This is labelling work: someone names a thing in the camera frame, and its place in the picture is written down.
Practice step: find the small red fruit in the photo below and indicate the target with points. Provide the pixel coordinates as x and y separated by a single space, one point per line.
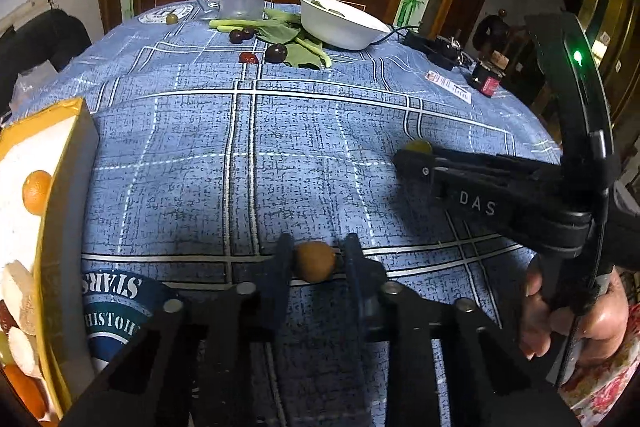
248 58

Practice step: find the orange tangerine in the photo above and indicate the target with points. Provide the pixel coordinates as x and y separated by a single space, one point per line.
35 192
27 390

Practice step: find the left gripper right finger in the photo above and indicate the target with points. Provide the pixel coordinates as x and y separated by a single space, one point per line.
488 380

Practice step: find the person's right hand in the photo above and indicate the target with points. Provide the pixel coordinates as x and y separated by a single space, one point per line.
603 327

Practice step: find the blue plaid tablecloth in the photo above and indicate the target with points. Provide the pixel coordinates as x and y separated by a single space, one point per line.
204 162

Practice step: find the white bowl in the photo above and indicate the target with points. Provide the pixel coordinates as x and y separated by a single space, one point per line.
341 25

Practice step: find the green grape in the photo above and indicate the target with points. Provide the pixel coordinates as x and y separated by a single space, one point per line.
419 146

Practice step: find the white paper card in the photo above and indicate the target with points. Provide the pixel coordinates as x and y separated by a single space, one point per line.
449 86

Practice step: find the black charger device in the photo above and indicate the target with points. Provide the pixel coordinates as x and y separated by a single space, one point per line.
446 53

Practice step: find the green leafy vegetable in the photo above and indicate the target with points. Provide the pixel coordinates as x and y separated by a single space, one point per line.
276 26

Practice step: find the black red round jar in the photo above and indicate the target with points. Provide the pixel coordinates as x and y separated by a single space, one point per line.
485 78

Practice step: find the small dark grape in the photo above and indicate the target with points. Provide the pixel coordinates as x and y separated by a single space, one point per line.
276 53
239 35

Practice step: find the yellow rimmed white tray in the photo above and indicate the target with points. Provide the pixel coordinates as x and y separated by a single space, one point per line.
62 140

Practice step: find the small green fruit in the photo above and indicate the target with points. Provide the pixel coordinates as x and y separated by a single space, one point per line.
171 19

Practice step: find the white cake cube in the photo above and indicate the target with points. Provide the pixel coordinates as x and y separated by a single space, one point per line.
23 349

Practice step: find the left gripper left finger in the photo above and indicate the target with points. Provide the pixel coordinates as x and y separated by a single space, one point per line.
192 364

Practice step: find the brown longan fruit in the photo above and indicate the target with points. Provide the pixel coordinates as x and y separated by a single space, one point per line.
315 261

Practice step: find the black sofa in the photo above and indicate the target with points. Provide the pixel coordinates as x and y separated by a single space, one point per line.
53 36

